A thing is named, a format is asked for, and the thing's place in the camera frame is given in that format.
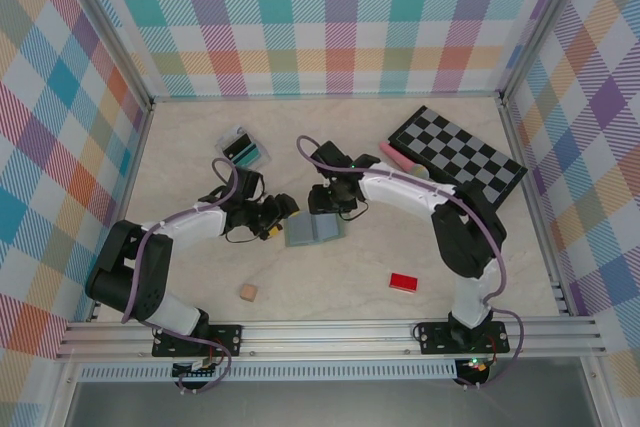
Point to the aluminium frame post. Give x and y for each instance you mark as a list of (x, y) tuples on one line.
[(105, 32), (542, 27)]

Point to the aluminium frame side rail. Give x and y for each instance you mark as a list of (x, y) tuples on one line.
[(520, 157), (140, 142)]

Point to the teal card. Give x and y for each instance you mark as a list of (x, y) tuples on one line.
[(248, 158)]

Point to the small circuit board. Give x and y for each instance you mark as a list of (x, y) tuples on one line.
[(477, 366), (197, 369)]

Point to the red block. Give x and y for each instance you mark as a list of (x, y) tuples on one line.
[(404, 282)]

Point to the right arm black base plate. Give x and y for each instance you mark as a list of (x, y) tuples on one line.
[(435, 339)]

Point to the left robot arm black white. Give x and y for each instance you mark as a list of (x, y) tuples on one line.
[(120, 267)]

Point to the small wooden cube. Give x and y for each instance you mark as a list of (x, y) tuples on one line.
[(248, 293)]

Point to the clear plastic tray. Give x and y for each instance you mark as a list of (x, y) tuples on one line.
[(260, 162)]

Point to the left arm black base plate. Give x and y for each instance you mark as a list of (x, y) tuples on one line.
[(225, 339)]

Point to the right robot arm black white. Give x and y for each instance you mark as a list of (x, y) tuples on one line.
[(465, 247)]

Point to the grey-green card holder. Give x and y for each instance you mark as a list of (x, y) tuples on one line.
[(305, 232)]

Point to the black grey chessboard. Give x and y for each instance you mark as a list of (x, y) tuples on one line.
[(450, 137)]

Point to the pink toy microphone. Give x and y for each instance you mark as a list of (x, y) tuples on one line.
[(395, 154)]

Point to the aluminium mounting rail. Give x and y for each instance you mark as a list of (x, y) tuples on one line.
[(325, 337)]

